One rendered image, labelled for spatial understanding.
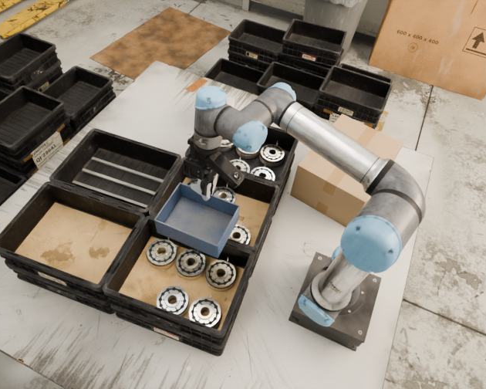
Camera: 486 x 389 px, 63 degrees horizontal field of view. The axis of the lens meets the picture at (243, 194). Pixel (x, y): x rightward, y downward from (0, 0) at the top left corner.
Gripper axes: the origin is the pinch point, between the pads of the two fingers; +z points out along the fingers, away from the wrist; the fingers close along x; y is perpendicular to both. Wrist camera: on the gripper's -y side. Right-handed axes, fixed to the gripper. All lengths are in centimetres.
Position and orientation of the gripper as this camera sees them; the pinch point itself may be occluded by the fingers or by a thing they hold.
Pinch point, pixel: (209, 197)
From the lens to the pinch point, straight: 120.6
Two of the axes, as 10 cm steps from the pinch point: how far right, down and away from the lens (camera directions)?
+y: -8.9, -3.9, 2.3
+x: -4.4, 6.0, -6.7
